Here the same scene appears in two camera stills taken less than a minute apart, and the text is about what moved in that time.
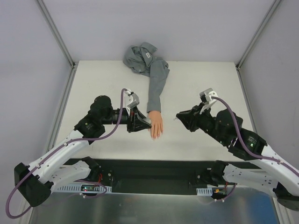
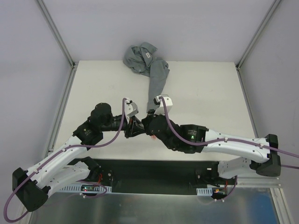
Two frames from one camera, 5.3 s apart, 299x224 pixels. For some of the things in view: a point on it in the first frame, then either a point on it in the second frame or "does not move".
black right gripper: x=195 y=119 → x=148 y=122
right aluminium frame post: x=256 y=34 does not move
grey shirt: x=141 y=58 does not move
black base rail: x=154 y=176 does not move
